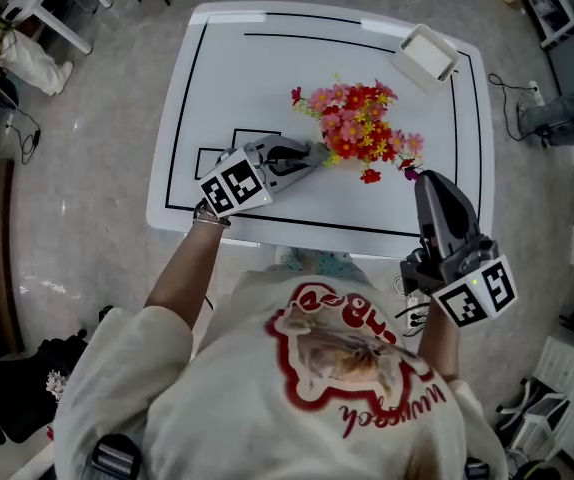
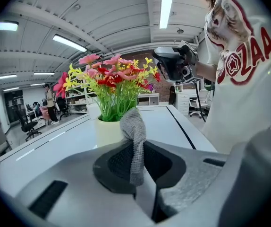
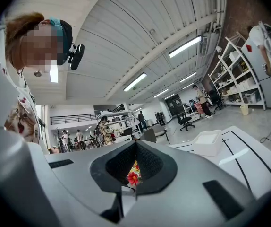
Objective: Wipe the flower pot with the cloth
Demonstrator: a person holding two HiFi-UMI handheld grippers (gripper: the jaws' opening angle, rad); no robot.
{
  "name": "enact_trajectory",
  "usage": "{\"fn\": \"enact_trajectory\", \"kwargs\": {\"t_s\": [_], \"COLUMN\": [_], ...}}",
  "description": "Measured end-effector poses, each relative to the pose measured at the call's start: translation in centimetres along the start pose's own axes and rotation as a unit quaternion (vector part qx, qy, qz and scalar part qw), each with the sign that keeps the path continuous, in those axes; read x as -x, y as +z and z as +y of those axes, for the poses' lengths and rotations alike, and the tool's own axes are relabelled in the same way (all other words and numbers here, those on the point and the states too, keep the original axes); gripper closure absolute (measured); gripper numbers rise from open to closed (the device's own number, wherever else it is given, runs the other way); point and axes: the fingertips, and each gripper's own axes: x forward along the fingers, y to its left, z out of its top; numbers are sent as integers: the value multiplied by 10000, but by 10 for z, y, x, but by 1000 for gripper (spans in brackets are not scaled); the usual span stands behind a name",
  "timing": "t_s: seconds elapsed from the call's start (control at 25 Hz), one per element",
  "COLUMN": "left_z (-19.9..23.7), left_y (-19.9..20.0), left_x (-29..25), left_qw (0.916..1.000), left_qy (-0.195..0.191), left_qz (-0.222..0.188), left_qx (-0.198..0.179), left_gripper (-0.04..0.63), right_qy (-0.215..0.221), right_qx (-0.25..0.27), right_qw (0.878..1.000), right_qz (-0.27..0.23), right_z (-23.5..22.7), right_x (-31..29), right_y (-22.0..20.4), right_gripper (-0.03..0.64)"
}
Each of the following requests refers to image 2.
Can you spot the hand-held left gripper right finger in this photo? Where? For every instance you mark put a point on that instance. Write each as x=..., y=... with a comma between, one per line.
x=192, y=181

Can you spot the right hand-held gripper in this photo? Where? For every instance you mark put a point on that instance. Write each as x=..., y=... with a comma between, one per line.
x=189, y=65

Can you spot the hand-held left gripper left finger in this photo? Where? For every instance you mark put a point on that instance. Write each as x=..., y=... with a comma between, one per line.
x=83, y=185

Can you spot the flower bouquet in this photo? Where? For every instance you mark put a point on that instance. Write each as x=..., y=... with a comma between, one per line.
x=107, y=133

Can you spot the grey knitted cloth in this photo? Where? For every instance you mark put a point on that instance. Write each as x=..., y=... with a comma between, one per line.
x=133, y=131

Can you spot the person's right forearm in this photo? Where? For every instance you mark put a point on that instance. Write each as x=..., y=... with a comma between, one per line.
x=206, y=71

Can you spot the round ceiling fixture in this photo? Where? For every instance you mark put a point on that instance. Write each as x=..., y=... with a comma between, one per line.
x=180, y=31

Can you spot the white side desk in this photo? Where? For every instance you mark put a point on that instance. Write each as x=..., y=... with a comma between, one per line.
x=149, y=98

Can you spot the white drawer cabinet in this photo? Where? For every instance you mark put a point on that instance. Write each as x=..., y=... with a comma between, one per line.
x=182, y=100

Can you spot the white swivel chair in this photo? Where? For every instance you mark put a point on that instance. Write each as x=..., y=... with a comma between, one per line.
x=197, y=103

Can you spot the ceiling strip light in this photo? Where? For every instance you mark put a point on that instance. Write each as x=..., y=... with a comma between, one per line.
x=4, y=77
x=44, y=73
x=166, y=6
x=4, y=26
x=69, y=43

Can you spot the white rectangular box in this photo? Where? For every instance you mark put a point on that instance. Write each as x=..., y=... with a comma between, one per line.
x=93, y=112

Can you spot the black office chair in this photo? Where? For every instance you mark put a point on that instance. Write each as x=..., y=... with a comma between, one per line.
x=28, y=126

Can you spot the pink armchair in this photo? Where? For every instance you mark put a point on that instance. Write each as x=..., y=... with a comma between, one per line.
x=45, y=112

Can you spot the white shelving unit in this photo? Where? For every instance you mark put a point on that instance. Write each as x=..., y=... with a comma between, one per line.
x=78, y=102

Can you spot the person's white printed shirt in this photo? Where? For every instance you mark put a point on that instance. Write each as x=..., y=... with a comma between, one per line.
x=244, y=103

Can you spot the grey armchair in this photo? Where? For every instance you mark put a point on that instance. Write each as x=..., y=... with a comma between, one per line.
x=2, y=138

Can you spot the black double door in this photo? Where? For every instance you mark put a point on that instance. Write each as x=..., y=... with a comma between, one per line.
x=14, y=107

